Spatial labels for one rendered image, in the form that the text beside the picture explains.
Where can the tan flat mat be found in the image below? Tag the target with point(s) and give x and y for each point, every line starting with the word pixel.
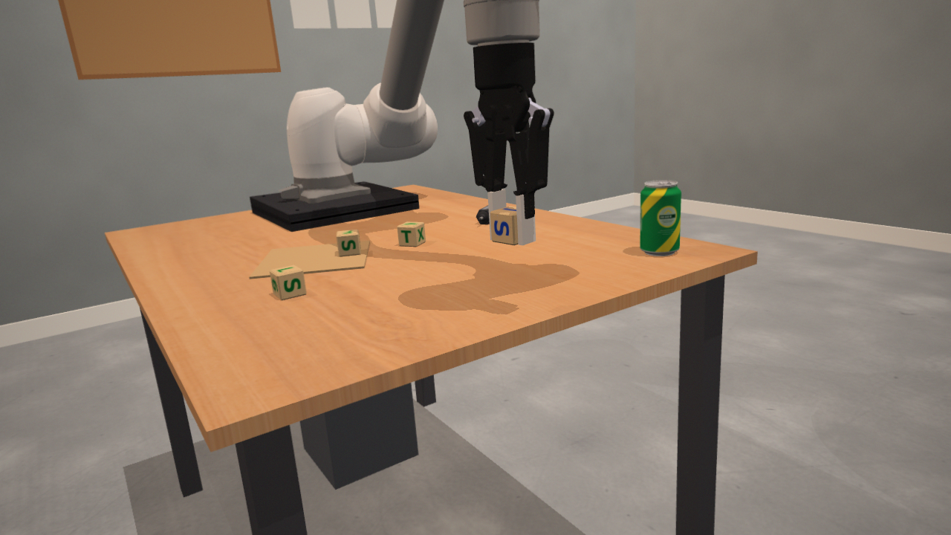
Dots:
pixel 311 259

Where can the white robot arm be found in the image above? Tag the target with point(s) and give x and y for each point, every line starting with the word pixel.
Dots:
pixel 326 137

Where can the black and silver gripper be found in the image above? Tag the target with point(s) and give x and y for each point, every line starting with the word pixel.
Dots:
pixel 511 68

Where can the green and yellow drink can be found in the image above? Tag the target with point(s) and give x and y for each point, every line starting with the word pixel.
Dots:
pixel 660 218

